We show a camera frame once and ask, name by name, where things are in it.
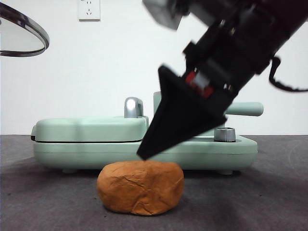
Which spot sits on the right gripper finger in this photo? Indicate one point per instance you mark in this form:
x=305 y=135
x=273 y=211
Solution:
x=178 y=120

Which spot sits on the silver control knob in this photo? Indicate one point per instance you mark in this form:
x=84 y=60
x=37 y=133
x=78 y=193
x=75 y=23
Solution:
x=224 y=134

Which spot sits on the white wall socket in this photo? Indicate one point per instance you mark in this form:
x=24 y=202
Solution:
x=89 y=10

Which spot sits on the brown potato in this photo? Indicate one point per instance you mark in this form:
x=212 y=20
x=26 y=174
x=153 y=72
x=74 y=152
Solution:
x=140 y=187

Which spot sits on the mint green breakfast maker base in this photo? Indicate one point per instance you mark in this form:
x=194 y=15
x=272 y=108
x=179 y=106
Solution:
x=96 y=154

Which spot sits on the glass pot lid green knob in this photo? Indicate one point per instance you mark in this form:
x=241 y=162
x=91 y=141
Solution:
x=24 y=36

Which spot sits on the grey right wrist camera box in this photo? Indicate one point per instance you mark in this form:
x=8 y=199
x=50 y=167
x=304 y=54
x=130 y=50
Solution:
x=166 y=14

